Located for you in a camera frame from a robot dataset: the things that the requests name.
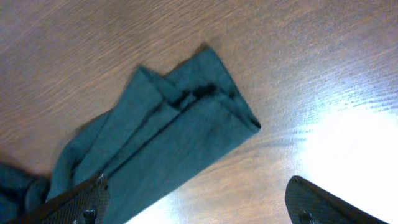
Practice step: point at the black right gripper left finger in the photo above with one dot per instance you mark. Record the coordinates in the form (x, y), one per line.
(84, 204)

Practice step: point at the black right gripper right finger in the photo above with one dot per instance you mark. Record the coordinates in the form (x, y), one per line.
(307, 203)

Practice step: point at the dark green t-shirt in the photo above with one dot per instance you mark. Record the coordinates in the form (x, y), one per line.
(163, 131)

